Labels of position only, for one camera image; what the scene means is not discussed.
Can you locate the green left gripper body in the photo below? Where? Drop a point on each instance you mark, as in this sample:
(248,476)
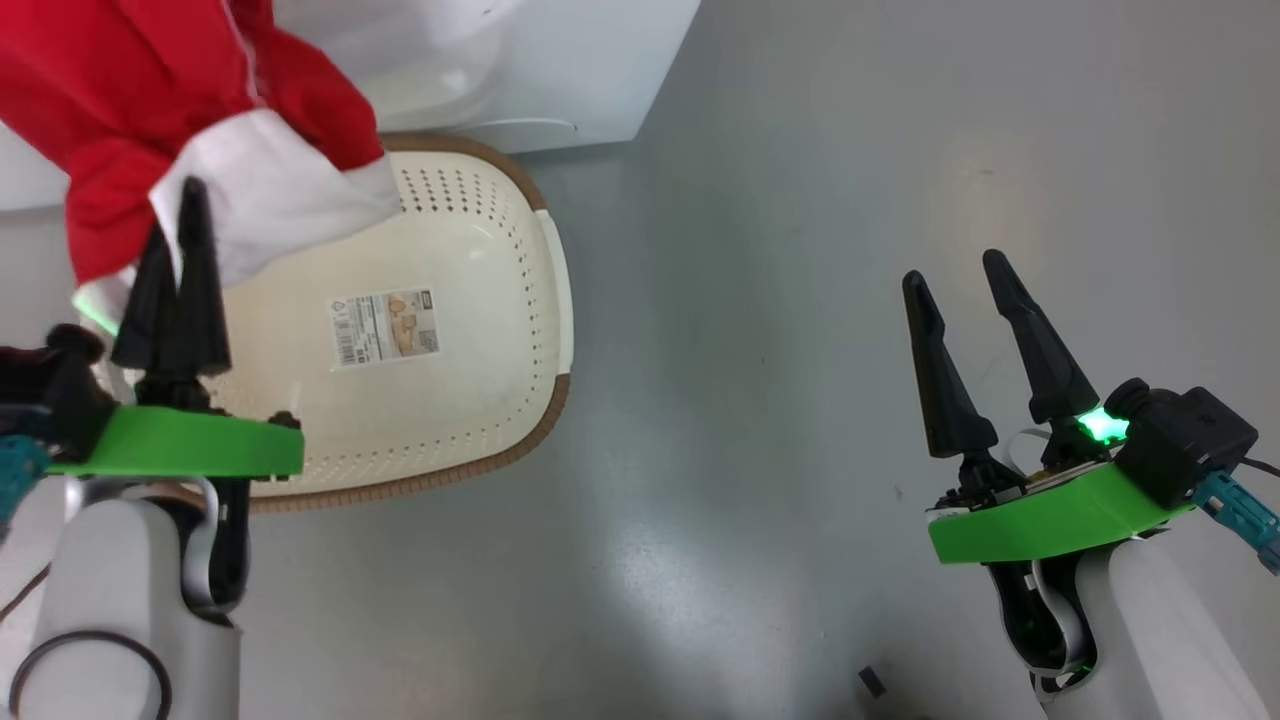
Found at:
(190,445)

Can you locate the paper label sticker with barcode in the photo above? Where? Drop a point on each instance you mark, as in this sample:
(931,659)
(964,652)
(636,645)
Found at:
(385,328)

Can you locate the small black floor object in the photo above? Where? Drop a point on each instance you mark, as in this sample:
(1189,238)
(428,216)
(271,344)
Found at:
(872,682)

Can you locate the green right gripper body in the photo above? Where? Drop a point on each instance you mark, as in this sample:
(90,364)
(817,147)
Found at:
(1040,520)

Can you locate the teal camera connector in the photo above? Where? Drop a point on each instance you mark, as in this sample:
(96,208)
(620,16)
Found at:
(1240,515)
(18,480)

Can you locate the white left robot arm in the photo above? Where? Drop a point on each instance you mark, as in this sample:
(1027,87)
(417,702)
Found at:
(110,570)

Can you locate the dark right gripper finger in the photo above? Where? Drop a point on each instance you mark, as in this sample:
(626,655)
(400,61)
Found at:
(950,400)
(1050,370)

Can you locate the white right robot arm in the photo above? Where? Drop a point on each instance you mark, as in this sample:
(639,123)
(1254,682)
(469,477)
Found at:
(1150,620)

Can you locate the teal left camera connector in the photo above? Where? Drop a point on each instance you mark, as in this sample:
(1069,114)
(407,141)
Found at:
(18,480)

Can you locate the teal right camera connector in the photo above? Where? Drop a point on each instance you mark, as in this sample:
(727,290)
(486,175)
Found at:
(1240,515)

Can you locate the red and white garment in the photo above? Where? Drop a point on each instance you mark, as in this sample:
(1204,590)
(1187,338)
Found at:
(130,80)

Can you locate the cream perforated laundry basket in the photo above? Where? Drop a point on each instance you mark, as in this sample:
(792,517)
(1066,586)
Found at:
(470,330)

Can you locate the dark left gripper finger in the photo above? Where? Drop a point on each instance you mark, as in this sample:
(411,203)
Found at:
(203,320)
(150,330)

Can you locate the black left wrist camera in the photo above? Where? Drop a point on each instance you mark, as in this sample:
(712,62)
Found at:
(60,400)

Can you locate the white front-load washing machine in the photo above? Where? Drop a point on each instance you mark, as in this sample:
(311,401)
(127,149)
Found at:
(560,70)

